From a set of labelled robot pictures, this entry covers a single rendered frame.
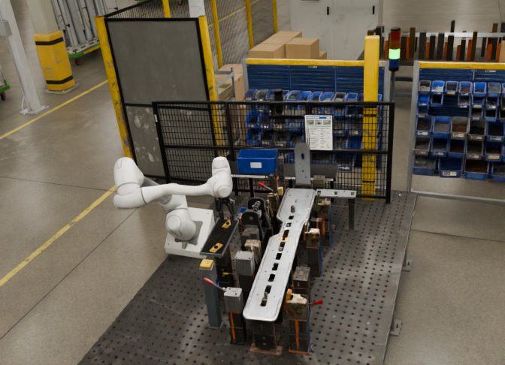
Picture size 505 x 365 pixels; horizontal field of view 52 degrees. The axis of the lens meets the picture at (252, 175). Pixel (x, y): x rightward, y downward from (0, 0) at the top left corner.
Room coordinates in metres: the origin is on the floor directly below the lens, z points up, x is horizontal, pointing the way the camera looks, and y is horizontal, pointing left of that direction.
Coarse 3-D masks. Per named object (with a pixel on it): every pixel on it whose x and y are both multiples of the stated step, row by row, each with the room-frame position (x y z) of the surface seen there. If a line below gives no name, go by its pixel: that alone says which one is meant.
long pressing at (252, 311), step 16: (288, 192) 3.29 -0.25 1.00; (304, 192) 3.27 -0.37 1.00; (288, 208) 3.07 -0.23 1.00; (304, 208) 3.05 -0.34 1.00; (272, 240) 2.70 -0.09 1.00; (272, 256) 2.54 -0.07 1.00; (288, 256) 2.52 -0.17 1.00; (272, 272) 2.39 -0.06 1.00; (288, 272) 2.38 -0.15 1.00; (256, 288) 2.26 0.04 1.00; (272, 288) 2.24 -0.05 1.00; (256, 304) 2.13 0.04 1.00; (272, 304) 2.12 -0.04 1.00; (256, 320) 2.02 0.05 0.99; (272, 320) 2.01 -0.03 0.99
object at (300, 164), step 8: (296, 144) 3.41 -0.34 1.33; (304, 144) 3.39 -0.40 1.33; (296, 152) 3.41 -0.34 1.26; (304, 152) 3.40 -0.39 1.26; (296, 160) 3.41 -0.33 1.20; (304, 160) 3.40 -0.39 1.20; (296, 168) 3.41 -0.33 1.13; (304, 168) 3.40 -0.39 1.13; (296, 176) 3.41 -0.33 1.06; (304, 176) 3.40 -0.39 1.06
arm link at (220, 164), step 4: (216, 160) 2.67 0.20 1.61; (220, 160) 2.67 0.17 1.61; (224, 160) 2.67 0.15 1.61; (212, 164) 2.68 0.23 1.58; (216, 164) 2.65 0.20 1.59; (220, 164) 2.65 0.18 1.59; (224, 164) 2.65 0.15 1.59; (228, 164) 2.69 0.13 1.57; (212, 168) 2.68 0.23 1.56; (216, 168) 2.65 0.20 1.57; (220, 168) 2.64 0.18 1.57; (224, 168) 2.64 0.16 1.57; (228, 168) 2.66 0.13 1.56; (212, 172) 2.66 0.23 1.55; (216, 172) 2.62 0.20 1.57; (228, 172) 2.63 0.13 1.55
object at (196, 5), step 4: (188, 0) 7.36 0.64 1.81; (192, 0) 7.33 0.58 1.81; (196, 0) 7.31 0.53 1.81; (200, 0) 7.35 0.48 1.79; (192, 4) 7.33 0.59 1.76; (196, 4) 7.31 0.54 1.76; (200, 4) 7.33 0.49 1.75; (192, 8) 7.34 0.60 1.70; (196, 8) 7.31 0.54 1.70; (200, 8) 7.32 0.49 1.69; (192, 12) 7.34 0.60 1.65; (196, 12) 7.32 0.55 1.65; (200, 12) 7.31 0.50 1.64; (204, 12) 7.43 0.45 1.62; (192, 16) 7.34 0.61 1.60; (196, 16) 7.32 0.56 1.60
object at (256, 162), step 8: (240, 152) 3.76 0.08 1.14; (248, 152) 3.77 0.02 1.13; (256, 152) 3.75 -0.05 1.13; (264, 152) 3.74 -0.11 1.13; (272, 152) 3.72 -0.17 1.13; (240, 160) 3.62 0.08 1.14; (248, 160) 3.61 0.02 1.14; (256, 160) 3.59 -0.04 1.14; (264, 160) 3.58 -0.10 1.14; (272, 160) 3.56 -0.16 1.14; (240, 168) 3.62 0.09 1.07; (248, 168) 3.61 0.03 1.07; (256, 168) 3.59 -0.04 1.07; (264, 168) 3.58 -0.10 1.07; (272, 168) 3.56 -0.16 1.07
